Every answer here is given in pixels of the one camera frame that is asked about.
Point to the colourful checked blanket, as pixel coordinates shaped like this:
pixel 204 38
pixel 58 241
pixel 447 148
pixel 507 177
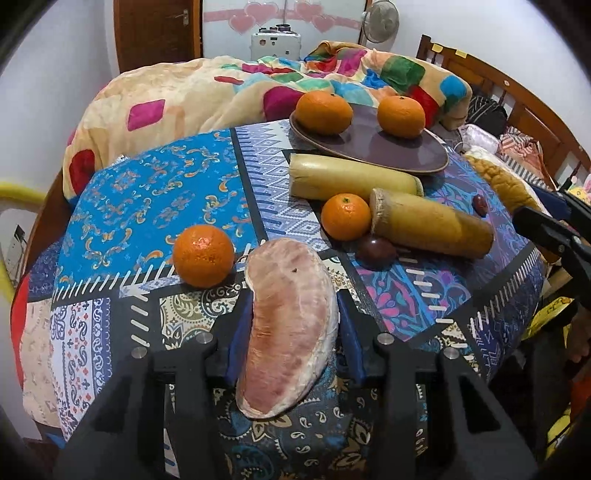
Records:
pixel 184 97

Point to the large dark purple plum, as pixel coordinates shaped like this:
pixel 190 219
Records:
pixel 375 252

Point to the pink raw meat slab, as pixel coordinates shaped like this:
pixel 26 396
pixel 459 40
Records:
pixel 288 323

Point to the pink heart wall decoration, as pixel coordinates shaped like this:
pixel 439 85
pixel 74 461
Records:
pixel 258 16

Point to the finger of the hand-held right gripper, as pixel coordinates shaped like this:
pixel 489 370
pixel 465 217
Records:
pixel 542 226

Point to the orange mandarin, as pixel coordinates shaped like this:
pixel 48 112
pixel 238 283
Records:
pixel 203 256
pixel 323 112
pixel 346 218
pixel 400 117

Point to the white appliance with knobs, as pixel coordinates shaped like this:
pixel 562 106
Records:
pixel 275 45

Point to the black bag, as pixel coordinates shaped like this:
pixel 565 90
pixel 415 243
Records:
pixel 487 115

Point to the wooden bed headboard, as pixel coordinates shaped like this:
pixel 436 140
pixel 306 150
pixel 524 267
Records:
pixel 517 92

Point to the brown wooden door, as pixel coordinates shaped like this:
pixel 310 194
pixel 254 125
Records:
pixel 157 32

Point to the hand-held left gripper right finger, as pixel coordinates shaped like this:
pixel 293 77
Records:
pixel 352 339

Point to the purple oval plate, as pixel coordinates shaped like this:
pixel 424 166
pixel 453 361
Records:
pixel 392 150

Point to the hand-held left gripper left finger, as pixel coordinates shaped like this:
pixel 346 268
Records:
pixel 238 334

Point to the pile of clothes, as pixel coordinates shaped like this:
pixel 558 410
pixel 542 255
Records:
pixel 517 147

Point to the patchwork printed tablecloth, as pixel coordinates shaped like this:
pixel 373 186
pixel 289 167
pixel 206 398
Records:
pixel 152 184

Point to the standing fan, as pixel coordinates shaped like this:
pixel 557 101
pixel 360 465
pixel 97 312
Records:
pixel 380 19

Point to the yellow ribbed pillow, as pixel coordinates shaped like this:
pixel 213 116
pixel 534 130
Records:
pixel 505 182

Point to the small dark purple plum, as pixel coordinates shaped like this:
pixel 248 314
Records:
pixel 480 204

